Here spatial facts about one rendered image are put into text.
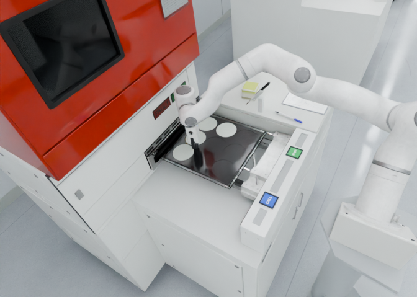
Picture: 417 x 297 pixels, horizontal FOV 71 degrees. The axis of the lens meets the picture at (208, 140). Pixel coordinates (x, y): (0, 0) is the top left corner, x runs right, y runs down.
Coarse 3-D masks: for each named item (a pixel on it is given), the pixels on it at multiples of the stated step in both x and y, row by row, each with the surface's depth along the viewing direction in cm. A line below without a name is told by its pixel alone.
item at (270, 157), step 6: (270, 144) 137; (276, 144) 137; (282, 144) 136; (270, 150) 135; (276, 150) 134; (282, 150) 134; (264, 156) 132; (270, 156) 132; (276, 156) 132; (258, 162) 130; (264, 162) 130; (270, 162) 130; (258, 168) 128; (264, 168) 128; (270, 168) 127; (252, 180) 124; (258, 180) 124; (246, 192) 120; (252, 198) 120
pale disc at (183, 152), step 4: (184, 144) 140; (176, 148) 139; (180, 148) 139; (184, 148) 139; (188, 148) 138; (176, 152) 138; (180, 152) 137; (184, 152) 137; (188, 152) 137; (192, 152) 136; (176, 156) 136; (180, 156) 135; (184, 156) 135; (188, 156) 135; (180, 160) 134
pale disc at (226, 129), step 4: (224, 124) 147; (228, 124) 147; (232, 124) 146; (220, 128) 145; (224, 128) 145; (228, 128) 145; (232, 128) 144; (220, 132) 144; (224, 132) 143; (228, 132) 143; (232, 132) 143; (224, 136) 141; (228, 136) 141
